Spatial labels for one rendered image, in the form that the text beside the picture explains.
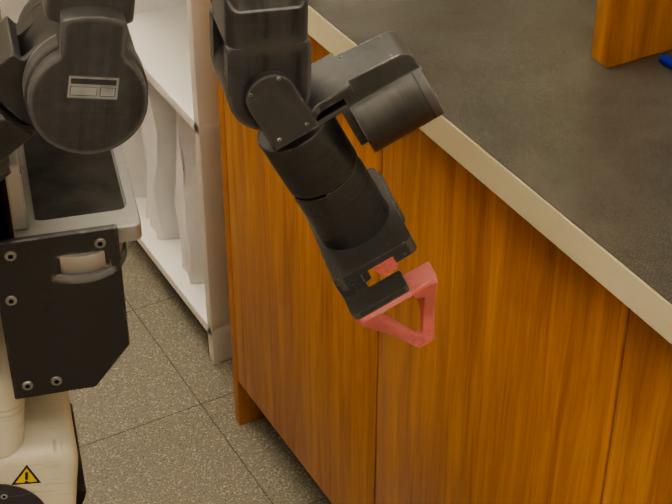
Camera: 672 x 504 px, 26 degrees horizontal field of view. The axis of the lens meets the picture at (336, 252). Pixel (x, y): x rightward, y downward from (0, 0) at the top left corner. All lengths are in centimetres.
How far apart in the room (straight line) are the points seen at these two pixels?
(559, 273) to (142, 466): 116
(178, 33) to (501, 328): 121
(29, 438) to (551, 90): 65
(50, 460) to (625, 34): 75
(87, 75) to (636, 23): 82
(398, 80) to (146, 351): 172
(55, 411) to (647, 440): 56
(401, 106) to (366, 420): 103
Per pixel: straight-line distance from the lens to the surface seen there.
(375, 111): 102
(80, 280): 118
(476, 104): 153
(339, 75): 102
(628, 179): 143
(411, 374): 183
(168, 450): 249
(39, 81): 94
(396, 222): 108
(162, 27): 267
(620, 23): 160
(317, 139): 102
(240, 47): 96
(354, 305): 107
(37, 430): 135
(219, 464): 245
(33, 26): 99
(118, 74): 94
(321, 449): 220
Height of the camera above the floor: 170
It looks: 36 degrees down
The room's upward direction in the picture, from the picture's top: straight up
